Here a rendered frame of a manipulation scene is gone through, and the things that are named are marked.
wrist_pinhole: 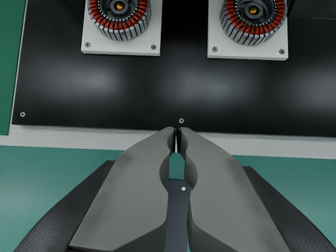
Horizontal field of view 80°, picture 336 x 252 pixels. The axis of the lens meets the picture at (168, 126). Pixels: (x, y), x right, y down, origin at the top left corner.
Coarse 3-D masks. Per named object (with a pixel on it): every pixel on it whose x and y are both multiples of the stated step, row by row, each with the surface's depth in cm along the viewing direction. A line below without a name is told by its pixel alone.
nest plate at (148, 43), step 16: (160, 0) 39; (112, 16) 39; (160, 16) 39; (96, 32) 39; (144, 32) 39; (160, 32) 39; (96, 48) 38; (112, 48) 38; (128, 48) 38; (144, 48) 38
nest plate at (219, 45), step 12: (216, 0) 39; (216, 12) 39; (216, 24) 39; (216, 36) 38; (228, 36) 38; (276, 36) 38; (216, 48) 38; (228, 48) 38; (240, 48) 38; (252, 48) 38; (264, 48) 38; (276, 48) 38
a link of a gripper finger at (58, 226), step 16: (112, 160) 9; (96, 176) 8; (80, 192) 7; (96, 192) 7; (64, 208) 7; (80, 208) 7; (48, 224) 6; (64, 224) 6; (32, 240) 6; (48, 240) 6; (64, 240) 6
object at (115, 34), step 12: (96, 0) 36; (108, 0) 38; (120, 0) 37; (132, 0) 38; (144, 0) 36; (96, 12) 35; (120, 12) 36; (132, 12) 36; (144, 12) 36; (96, 24) 35; (108, 24) 35; (120, 24) 35; (132, 24) 35; (144, 24) 37; (108, 36) 37; (120, 36) 37; (132, 36) 37
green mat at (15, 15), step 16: (0, 0) 43; (16, 0) 43; (0, 16) 43; (16, 16) 43; (0, 32) 42; (16, 32) 42; (0, 48) 42; (16, 48) 42; (0, 64) 41; (16, 64) 41; (0, 80) 41; (0, 96) 41; (0, 112) 40; (0, 128) 40
